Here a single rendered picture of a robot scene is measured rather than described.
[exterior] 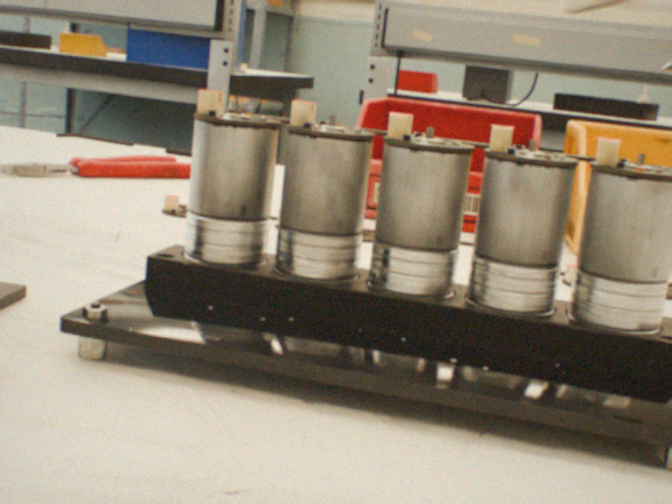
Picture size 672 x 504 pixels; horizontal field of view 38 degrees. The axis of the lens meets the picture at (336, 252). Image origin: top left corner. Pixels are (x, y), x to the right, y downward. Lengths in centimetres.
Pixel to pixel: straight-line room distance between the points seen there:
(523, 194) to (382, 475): 9
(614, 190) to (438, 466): 9
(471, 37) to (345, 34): 232
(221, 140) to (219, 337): 6
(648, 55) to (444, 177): 223
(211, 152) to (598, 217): 11
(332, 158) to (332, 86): 455
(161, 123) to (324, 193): 490
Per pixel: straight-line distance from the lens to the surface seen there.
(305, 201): 27
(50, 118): 548
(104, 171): 58
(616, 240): 26
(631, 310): 27
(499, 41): 251
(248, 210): 28
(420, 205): 26
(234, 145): 28
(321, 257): 27
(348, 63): 480
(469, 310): 26
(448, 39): 253
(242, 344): 24
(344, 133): 27
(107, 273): 35
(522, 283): 26
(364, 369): 24
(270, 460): 21
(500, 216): 26
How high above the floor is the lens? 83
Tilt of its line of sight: 11 degrees down
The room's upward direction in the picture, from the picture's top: 6 degrees clockwise
